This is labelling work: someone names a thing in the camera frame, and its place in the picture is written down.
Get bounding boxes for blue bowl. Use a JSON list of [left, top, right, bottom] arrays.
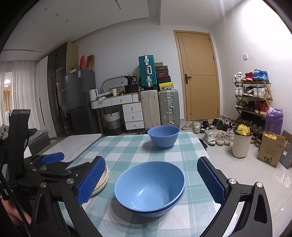
[[147, 125, 180, 148], [126, 190, 185, 218], [114, 161, 186, 213]]

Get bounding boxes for beige round plate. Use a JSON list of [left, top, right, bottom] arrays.
[[96, 165, 109, 186]]

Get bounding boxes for person's left hand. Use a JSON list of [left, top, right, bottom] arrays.
[[1, 199, 23, 225]]

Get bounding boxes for grey sofa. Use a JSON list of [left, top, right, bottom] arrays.
[[1, 124, 51, 158]]

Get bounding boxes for beige trash bin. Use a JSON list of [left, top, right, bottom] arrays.
[[232, 134, 252, 158]]

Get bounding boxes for teal plaid tablecloth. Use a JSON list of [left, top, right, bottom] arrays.
[[72, 132, 220, 236]]

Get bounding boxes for dark refrigerator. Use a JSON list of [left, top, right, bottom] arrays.
[[65, 69, 100, 135]]

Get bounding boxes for woven laundry basket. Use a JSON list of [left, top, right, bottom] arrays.
[[103, 109, 123, 136]]

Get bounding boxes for cardboard box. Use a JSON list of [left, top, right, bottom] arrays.
[[257, 131, 287, 168]]

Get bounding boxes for purple bag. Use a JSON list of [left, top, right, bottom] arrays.
[[265, 107, 284, 135]]

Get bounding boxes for white drawer desk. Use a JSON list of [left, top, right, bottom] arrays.
[[91, 93, 145, 135]]

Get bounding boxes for wooden shoe rack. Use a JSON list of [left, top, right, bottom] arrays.
[[233, 80, 273, 148]]

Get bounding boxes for dark glass cabinet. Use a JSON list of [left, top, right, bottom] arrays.
[[47, 42, 79, 137]]

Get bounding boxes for silver suitcase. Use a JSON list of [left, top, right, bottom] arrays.
[[158, 89, 180, 127]]

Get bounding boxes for oval mirror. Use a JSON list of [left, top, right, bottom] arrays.
[[101, 75, 128, 93]]

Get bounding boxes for beige suitcase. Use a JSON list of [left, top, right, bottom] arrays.
[[140, 90, 161, 130]]

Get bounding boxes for wooden door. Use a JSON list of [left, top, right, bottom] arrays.
[[174, 31, 220, 121]]

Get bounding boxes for stacked shoe boxes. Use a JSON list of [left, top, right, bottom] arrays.
[[155, 62, 174, 90]]

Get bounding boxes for teal suitcase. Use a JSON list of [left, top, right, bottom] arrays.
[[139, 55, 158, 90]]

